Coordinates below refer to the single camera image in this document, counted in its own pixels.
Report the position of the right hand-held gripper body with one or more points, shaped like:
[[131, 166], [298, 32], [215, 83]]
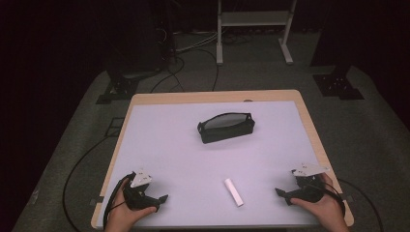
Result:
[[309, 190]]

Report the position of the person's left hand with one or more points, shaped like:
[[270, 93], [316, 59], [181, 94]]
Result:
[[121, 216]]

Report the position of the black stand base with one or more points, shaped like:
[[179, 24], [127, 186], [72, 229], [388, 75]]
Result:
[[121, 88], [338, 85]]

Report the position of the black square floor frame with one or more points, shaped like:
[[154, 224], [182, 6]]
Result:
[[114, 127]]

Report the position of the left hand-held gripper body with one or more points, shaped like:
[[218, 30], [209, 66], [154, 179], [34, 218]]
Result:
[[138, 199]]

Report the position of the light wooden table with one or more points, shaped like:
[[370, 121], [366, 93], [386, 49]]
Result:
[[206, 96]]

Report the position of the black zip pouch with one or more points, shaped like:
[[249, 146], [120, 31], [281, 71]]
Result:
[[225, 133]]

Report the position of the person's right hand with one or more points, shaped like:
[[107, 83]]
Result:
[[330, 209]]

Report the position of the pale lavender table mat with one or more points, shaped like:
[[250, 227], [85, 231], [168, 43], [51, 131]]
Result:
[[193, 161]]

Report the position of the white metal stand frame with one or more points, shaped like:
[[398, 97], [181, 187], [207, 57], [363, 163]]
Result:
[[254, 19]]

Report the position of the white stick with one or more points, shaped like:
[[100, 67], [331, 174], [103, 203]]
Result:
[[234, 192]]

